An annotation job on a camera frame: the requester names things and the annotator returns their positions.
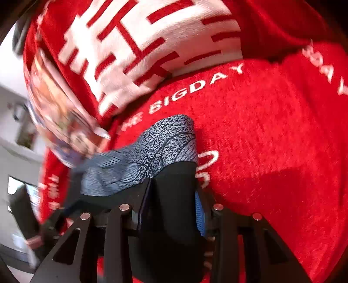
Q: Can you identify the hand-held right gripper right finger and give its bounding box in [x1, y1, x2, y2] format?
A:
[194, 190, 312, 283]

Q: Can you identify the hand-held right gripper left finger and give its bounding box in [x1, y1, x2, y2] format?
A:
[30, 178, 152, 283]

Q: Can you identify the red printed blanket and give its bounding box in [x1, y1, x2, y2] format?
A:
[23, 0, 348, 283]

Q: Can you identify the printed pillow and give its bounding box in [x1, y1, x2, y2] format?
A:
[26, 49, 112, 169]

